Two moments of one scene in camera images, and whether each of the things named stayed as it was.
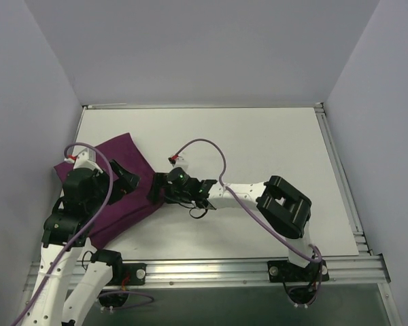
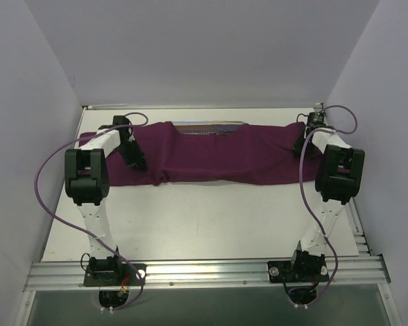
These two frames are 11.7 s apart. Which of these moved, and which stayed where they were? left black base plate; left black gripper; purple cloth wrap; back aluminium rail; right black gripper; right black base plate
Moved: right black gripper; purple cloth wrap; left black gripper
Stayed: right black base plate; back aluminium rail; left black base plate
